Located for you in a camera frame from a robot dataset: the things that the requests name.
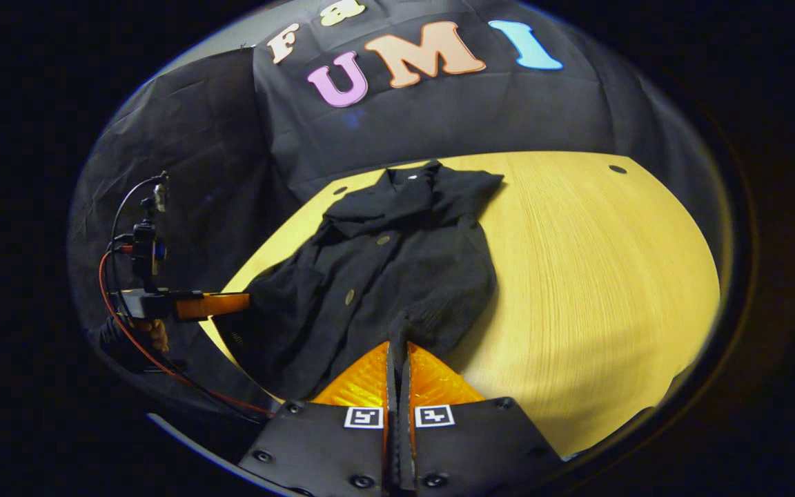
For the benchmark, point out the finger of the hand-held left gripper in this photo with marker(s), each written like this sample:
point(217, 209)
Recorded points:
point(214, 305)

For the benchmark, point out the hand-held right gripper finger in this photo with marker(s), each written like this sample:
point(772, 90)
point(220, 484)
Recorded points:
point(404, 449)
point(391, 449)

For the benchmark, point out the black button jacket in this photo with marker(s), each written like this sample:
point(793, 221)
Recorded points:
point(397, 276)

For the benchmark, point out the black backdrop cloth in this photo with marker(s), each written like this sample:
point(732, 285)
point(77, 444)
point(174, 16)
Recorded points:
point(439, 110)

